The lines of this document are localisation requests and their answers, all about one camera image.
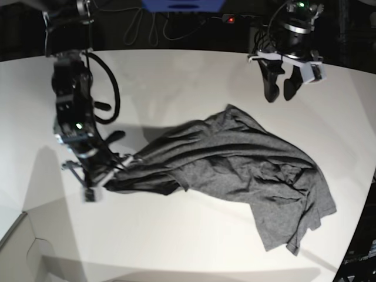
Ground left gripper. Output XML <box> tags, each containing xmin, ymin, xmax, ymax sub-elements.
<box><xmin>248</xmin><ymin>51</ymin><xmax>323</xmax><ymax>103</ymax></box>

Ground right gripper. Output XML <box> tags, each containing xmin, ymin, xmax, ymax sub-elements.
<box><xmin>54</xmin><ymin>130</ymin><xmax>133</xmax><ymax>187</ymax></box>

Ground grey t-shirt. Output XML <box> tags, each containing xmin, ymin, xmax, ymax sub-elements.
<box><xmin>105</xmin><ymin>105</ymin><xmax>337</xmax><ymax>254</ymax></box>

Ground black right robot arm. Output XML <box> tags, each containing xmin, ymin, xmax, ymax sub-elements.
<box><xmin>43</xmin><ymin>1</ymin><xmax>132</xmax><ymax>190</ymax></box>

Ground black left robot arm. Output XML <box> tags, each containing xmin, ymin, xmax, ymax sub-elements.
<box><xmin>249</xmin><ymin>1</ymin><xmax>327</xmax><ymax>103</ymax></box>

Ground white power strip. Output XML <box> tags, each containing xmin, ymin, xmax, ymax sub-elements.
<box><xmin>221</xmin><ymin>14</ymin><xmax>262</xmax><ymax>24</ymax></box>

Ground blue box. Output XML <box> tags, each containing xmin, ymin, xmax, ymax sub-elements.
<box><xmin>142</xmin><ymin>0</ymin><xmax>225</xmax><ymax>12</ymax></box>

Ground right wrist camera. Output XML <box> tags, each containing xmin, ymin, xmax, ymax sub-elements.
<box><xmin>82</xmin><ymin>187</ymin><xmax>103</xmax><ymax>203</ymax></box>

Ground grey looped cables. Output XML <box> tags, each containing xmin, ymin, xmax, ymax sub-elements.
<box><xmin>123</xmin><ymin>7</ymin><xmax>206</xmax><ymax>46</ymax></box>

